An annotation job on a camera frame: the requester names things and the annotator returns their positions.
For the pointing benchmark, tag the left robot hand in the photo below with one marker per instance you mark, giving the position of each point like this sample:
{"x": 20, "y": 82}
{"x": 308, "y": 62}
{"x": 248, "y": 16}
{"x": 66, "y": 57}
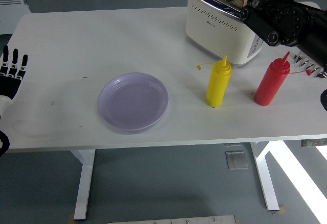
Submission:
{"x": 9, "y": 86}

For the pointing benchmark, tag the cream and chrome toaster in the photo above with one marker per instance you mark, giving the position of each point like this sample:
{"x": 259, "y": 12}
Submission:
{"x": 212, "y": 32}

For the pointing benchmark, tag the purple round plate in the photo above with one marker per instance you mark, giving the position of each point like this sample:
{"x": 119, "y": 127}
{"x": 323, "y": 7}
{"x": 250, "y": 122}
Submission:
{"x": 132, "y": 101}

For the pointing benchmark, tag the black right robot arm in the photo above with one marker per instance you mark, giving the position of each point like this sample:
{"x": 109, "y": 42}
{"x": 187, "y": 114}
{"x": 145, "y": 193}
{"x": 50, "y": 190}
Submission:
{"x": 288, "y": 22}

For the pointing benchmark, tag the white slatted cart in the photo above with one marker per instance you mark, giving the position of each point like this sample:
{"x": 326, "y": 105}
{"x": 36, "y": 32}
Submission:
{"x": 12, "y": 12}

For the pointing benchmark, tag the yellow squeeze bottle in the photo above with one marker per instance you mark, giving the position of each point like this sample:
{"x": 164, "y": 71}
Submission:
{"x": 217, "y": 86}

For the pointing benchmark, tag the red squeeze bottle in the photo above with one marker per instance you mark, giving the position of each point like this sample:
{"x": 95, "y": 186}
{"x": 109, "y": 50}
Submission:
{"x": 270, "y": 83}

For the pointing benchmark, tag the silver metal toast rack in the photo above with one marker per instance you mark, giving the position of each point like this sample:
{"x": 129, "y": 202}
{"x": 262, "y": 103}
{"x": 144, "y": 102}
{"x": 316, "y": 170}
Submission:
{"x": 305, "y": 64}

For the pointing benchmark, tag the white table leg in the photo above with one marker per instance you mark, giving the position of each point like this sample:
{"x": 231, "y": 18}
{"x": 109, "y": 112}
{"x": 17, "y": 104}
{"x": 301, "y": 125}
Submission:
{"x": 265, "y": 183}
{"x": 85, "y": 183}

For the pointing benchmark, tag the metal floor outlet cover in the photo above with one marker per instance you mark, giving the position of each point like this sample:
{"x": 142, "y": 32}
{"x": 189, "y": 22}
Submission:
{"x": 237, "y": 160}

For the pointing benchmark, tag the grey table control panel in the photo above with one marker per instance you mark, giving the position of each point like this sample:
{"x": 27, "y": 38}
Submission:
{"x": 314, "y": 143}

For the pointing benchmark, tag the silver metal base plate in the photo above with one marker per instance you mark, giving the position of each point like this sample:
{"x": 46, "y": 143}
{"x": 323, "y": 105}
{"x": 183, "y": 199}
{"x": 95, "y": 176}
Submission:
{"x": 171, "y": 220}

